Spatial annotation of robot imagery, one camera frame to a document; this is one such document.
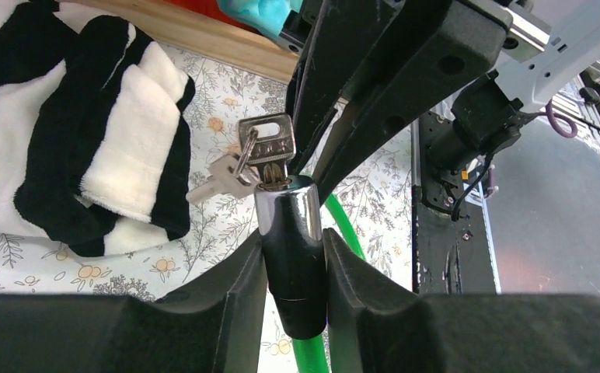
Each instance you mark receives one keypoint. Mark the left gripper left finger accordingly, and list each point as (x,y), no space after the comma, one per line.
(211,324)

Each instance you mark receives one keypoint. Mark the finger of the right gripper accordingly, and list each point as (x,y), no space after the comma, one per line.
(352,47)
(429,50)

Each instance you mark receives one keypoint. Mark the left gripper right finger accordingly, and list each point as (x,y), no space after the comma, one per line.
(375,325)

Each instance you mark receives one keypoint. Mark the green cable lock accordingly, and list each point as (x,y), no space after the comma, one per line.
(291,237)

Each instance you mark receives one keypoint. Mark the cable lock keys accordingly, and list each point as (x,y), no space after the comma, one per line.
(267,143)

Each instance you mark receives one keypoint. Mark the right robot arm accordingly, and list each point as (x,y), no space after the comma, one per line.
(490,110)

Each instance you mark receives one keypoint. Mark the teal t-shirt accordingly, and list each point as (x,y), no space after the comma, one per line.
(266,16)

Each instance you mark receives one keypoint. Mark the orange t-shirt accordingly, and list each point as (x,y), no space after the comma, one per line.
(207,8)

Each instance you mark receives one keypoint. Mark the wooden clothes rack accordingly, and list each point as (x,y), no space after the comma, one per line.
(219,41)

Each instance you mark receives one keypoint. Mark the black white striped cloth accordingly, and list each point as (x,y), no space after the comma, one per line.
(94,148)

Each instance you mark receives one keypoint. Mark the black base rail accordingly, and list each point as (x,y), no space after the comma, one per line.
(452,248)

